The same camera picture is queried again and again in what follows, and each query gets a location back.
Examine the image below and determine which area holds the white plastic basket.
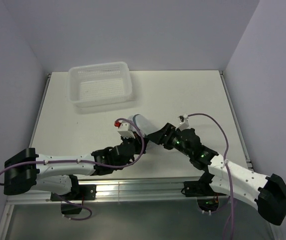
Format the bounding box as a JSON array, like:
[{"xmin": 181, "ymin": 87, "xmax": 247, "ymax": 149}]
[{"xmin": 66, "ymin": 61, "xmax": 133, "ymax": 108}]

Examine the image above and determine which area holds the aluminium rail frame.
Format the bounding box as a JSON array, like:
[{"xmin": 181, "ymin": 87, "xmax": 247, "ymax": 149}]
[{"xmin": 0, "ymin": 71, "xmax": 283, "ymax": 240}]

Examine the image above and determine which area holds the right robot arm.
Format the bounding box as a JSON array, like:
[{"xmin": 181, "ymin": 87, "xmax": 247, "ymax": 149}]
[{"xmin": 148, "ymin": 123, "xmax": 286, "ymax": 226}]

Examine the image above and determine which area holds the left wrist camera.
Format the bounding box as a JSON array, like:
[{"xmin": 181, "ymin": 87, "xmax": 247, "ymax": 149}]
[{"xmin": 114, "ymin": 120, "xmax": 135, "ymax": 138}]

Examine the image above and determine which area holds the white mesh laundry bag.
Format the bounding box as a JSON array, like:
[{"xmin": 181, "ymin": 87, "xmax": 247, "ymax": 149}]
[{"xmin": 128, "ymin": 114, "xmax": 159, "ymax": 150}]

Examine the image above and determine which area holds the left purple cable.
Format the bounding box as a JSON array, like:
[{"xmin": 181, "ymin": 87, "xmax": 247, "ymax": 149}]
[{"xmin": 0, "ymin": 117, "xmax": 145, "ymax": 222}]

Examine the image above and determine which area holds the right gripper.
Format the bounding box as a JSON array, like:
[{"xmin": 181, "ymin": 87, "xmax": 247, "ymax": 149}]
[{"xmin": 147, "ymin": 122, "xmax": 192, "ymax": 158}]

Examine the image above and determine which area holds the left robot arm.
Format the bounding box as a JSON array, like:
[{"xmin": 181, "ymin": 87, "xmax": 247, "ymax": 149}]
[{"xmin": 4, "ymin": 136, "xmax": 149, "ymax": 200}]

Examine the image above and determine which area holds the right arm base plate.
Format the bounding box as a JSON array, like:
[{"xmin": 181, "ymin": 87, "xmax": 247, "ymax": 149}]
[{"xmin": 181, "ymin": 180, "xmax": 227, "ymax": 197}]

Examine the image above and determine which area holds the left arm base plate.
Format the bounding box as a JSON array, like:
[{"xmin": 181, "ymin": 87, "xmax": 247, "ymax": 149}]
[{"xmin": 50, "ymin": 184, "xmax": 96, "ymax": 202}]

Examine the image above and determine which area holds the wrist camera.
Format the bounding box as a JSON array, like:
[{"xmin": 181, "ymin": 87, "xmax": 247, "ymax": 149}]
[
  {"xmin": 114, "ymin": 120, "xmax": 135, "ymax": 138},
  {"xmin": 177, "ymin": 114, "xmax": 189, "ymax": 131}
]

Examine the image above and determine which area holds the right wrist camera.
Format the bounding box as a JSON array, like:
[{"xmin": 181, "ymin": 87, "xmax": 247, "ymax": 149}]
[{"xmin": 177, "ymin": 114, "xmax": 189, "ymax": 131}]

